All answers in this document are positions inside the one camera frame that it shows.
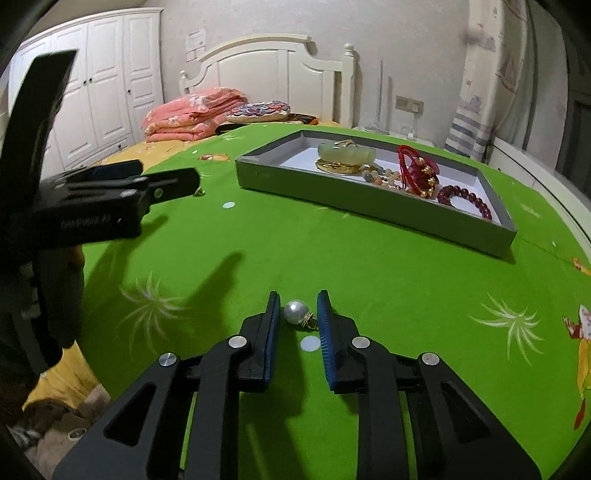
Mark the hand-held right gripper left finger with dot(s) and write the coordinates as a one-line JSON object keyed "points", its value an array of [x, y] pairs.
{"points": [[272, 341]]}

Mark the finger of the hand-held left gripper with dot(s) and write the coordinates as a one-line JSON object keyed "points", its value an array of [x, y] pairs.
{"points": [[175, 182], [115, 170]]}

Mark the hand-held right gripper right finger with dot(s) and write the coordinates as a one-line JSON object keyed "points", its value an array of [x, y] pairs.
{"points": [[325, 341]]}

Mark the pearl pendant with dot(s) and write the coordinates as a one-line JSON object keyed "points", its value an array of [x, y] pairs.
{"points": [[294, 311]]}

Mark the grey jewelry tray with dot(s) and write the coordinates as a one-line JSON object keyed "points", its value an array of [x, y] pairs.
{"points": [[369, 207]]}

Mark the pale green jade bangle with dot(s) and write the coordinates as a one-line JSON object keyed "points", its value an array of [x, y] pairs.
{"points": [[332, 152]]}

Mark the pink folded quilt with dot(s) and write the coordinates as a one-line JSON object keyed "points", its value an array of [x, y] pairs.
{"points": [[184, 115]]}

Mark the green printed tablecloth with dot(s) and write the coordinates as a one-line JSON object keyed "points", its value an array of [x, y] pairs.
{"points": [[369, 277]]}

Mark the white wardrobe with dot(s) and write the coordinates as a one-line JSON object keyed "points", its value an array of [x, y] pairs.
{"points": [[106, 92]]}

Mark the patterned pillow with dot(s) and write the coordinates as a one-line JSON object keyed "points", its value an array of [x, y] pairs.
{"points": [[258, 110]]}

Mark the white bed headboard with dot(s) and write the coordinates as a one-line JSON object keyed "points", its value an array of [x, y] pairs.
{"points": [[258, 69]]}

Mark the gold bangle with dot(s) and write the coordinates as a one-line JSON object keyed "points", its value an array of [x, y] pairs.
{"points": [[341, 170]]}

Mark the dark red knotted ornament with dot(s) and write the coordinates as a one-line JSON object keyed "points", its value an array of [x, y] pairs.
{"points": [[425, 171]]}

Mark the beige cloth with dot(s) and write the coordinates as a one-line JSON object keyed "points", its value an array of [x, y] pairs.
{"points": [[74, 415]]}

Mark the white nightstand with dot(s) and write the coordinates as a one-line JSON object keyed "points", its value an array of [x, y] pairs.
{"points": [[369, 130]]}

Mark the white pole stand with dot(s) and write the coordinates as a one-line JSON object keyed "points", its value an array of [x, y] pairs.
{"points": [[382, 92]]}

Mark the printed curtain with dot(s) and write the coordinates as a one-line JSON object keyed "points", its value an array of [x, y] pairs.
{"points": [[485, 92]]}

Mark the dark window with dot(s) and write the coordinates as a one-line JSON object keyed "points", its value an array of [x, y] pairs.
{"points": [[577, 129]]}

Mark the white wall sticker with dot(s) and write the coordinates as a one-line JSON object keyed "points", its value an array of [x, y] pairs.
{"points": [[196, 46]]}

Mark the wall socket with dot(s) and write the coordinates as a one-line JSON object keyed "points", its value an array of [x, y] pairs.
{"points": [[410, 105]]}

